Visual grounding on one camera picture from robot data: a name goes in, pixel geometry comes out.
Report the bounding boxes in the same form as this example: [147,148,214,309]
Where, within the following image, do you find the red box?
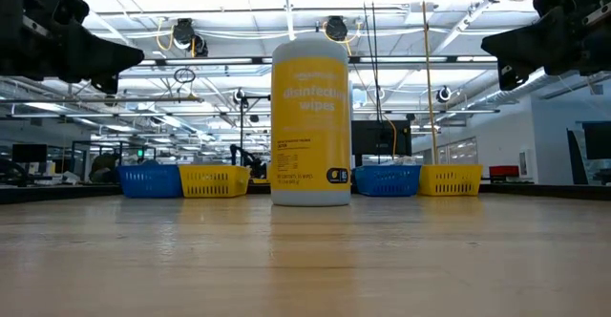
[489,164,520,179]

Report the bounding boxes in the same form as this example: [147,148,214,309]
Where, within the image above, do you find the yellow plastic basket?
[178,164,251,199]
[418,163,484,197]

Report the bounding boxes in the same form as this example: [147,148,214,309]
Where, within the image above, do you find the blue plastic basket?
[353,164,423,198]
[116,164,184,200]

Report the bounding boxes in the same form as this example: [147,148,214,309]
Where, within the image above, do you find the dark upright panel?
[566,128,592,186]

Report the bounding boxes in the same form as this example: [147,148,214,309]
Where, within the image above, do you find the black hanging cable loop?
[173,67,197,85]

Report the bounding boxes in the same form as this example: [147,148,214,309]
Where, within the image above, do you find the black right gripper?
[480,0,611,93]

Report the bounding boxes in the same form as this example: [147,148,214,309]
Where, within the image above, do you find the short yellow cable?
[384,116,399,159]

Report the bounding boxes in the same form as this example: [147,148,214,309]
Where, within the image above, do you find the black metal table frame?
[0,181,611,204]

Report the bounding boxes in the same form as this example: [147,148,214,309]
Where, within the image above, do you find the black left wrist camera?
[32,0,91,25]

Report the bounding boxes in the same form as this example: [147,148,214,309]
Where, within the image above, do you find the large black screen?
[351,119,412,157]

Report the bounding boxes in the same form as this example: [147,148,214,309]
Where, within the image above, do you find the small dark computer monitor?
[11,143,49,163]

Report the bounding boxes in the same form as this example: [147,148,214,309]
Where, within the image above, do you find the dark wall monitor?
[582,120,611,161]

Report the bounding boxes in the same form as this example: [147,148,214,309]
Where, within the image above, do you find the black hanging cables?
[361,0,384,123]

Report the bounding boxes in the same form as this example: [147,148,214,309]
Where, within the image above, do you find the yellow hanging cable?
[419,0,439,165]

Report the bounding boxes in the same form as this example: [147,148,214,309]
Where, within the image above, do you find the yellow disinfecting wipes canister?
[270,36,353,207]

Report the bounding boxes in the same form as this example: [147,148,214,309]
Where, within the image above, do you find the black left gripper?
[0,0,146,95]

